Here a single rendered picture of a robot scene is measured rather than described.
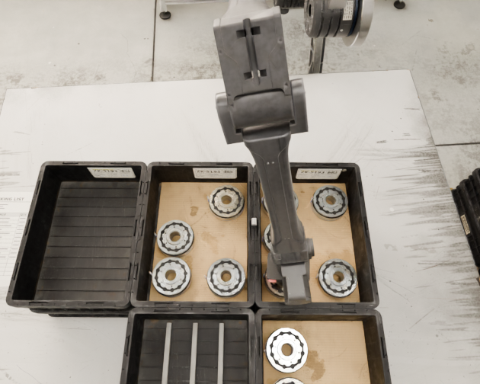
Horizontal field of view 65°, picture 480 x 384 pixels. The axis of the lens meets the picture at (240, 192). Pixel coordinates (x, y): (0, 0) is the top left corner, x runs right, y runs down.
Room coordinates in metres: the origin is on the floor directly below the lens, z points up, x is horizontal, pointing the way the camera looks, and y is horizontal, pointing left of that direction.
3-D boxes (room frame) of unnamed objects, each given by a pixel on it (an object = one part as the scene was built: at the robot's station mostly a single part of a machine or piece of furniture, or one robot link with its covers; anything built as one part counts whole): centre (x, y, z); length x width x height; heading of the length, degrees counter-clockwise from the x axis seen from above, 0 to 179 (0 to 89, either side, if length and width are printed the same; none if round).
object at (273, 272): (0.22, -0.12, 0.98); 0.10 x 0.07 x 0.07; 86
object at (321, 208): (0.44, -0.26, 0.86); 0.10 x 0.10 x 0.01
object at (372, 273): (0.33, -0.19, 0.92); 0.40 x 0.30 x 0.02; 0
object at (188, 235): (0.33, 0.18, 0.86); 0.10 x 0.10 x 0.01
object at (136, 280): (0.33, 0.11, 0.92); 0.40 x 0.30 x 0.02; 0
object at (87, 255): (0.33, 0.41, 0.87); 0.40 x 0.30 x 0.11; 0
